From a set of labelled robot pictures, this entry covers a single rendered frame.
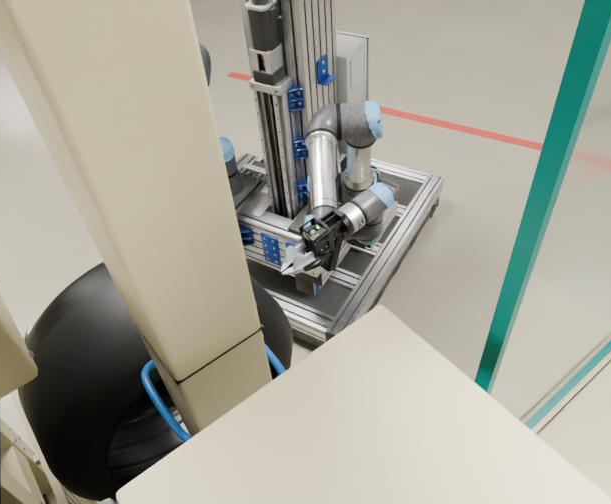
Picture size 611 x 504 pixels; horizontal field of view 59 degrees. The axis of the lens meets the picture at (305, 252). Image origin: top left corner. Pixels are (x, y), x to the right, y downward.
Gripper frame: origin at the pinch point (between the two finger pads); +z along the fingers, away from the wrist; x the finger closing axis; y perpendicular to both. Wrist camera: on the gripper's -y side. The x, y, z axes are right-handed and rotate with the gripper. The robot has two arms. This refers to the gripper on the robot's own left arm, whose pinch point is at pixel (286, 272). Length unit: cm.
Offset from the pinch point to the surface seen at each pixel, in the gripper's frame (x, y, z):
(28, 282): -191, -110, 73
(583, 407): 69, 2, -19
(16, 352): 27, 54, 49
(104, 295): 1.7, 29.9, 37.8
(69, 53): 42, 89, 28
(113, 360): 15, 28, 43
